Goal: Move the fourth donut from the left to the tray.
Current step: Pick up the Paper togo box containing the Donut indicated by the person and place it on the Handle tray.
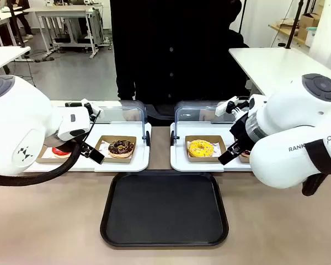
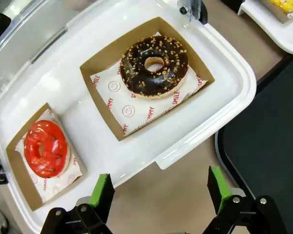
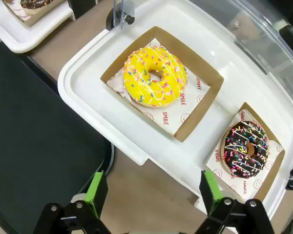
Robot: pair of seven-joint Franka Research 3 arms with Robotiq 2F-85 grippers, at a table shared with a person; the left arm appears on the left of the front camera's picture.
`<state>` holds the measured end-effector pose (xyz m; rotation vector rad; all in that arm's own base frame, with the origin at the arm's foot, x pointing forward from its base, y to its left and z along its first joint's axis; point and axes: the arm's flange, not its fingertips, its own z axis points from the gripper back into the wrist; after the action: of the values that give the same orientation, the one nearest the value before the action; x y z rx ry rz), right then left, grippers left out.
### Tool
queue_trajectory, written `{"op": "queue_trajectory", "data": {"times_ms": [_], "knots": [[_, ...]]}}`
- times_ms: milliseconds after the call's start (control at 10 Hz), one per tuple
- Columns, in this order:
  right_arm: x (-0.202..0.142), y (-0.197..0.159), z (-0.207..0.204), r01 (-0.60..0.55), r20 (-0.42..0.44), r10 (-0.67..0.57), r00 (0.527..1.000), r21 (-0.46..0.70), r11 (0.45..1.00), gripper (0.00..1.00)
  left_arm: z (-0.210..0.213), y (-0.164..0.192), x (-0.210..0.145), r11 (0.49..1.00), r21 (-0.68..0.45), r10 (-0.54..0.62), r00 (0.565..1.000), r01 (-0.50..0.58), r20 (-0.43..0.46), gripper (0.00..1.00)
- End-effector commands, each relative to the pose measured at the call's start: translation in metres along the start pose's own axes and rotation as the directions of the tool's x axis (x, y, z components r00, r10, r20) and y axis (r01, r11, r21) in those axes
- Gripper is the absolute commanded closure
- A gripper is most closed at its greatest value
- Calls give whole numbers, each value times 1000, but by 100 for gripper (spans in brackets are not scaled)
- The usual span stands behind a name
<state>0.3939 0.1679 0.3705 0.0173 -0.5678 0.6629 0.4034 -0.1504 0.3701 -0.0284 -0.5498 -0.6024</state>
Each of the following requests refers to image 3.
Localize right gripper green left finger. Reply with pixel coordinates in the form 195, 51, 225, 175
33, 170, 110, 234

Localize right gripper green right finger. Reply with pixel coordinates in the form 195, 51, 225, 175
195, 170, 275, 234

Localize brown cardboard donut box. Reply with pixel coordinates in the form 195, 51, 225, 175
205, 102, 286, 203
2, 0, 66, 27
100, 26, 225, 143

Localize chocolate donut colourful sprinkles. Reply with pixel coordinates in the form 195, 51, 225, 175
221, 120, 270, 178

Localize black serving tray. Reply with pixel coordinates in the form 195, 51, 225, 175
0, 41, 115, 234

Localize white display tray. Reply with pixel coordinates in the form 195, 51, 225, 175
0, 0, 76, 54
58, 0, 293, 220

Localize yellow sprinkled donut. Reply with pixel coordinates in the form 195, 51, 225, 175
123, 46, 188, 108

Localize chocolate donut tan drizzle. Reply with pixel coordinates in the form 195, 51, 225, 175
20, 0, 55, 10

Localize white printed paper liner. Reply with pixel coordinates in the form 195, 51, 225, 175
206, 109, 284, 199
8, 0, 34, 21
106, 38, 210, 136

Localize clear display lid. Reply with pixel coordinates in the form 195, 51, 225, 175
106, 0, 293, 191

